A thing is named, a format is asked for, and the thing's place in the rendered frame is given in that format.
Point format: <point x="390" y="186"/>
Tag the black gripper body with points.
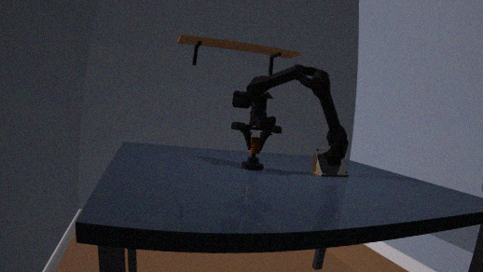
<point x="241" y="126"/>

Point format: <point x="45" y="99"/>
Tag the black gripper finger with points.
<point x="263" y="137"/>
<point x="247" y="136"/>

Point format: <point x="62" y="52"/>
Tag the orange knob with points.
<point x="255" y="145"/>

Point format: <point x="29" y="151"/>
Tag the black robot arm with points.
<point x="320" y="86"/>

